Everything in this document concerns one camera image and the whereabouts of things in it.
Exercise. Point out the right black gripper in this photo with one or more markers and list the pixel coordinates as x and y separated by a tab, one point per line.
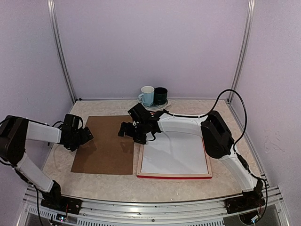
141	140

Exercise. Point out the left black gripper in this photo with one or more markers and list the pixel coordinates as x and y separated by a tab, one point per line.
85	137

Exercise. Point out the brown backing board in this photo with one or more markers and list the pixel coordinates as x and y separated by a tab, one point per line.
106	153

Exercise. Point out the red and dark photo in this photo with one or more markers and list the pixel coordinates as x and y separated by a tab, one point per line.
174	160

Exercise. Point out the red and wood picture frame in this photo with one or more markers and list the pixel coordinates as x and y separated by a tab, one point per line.
174	176

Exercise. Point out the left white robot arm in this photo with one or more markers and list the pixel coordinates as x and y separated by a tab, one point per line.
15	131

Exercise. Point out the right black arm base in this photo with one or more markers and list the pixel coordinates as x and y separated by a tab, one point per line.
248	200

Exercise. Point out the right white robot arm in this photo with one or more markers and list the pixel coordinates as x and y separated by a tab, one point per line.
217	139

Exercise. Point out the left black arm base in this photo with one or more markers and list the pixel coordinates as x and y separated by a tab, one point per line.
56	201

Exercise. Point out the white plate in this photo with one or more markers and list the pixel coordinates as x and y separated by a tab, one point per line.
154	107

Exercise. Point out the light blue mug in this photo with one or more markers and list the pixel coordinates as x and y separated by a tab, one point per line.
147	95

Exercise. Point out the dark green mug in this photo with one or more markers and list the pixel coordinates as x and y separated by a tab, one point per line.
160	95

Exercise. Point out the left aluminium corner post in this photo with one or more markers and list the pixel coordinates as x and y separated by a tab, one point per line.
59	48

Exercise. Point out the aluminium corner post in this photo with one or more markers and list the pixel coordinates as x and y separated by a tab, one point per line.
59	48
244	45

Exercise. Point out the right aluminium corner post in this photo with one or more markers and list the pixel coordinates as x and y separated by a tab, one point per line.
244	45

